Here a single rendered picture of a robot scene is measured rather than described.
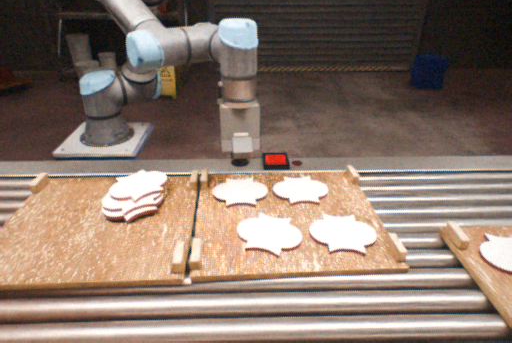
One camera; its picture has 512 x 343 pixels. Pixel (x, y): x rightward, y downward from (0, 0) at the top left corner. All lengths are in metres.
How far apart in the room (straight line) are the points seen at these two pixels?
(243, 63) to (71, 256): 0.50
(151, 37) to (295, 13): 4.77
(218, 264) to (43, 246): 0.36
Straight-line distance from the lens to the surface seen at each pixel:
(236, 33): 0.69
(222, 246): 0.73
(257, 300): 0.66
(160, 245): 0.75
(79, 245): 0.81
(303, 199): 0.84
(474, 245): 0.86
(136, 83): 1.28
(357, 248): 0.74
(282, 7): 5.39
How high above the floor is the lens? 1.43
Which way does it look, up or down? 27 degrees down
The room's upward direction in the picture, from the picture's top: straight up
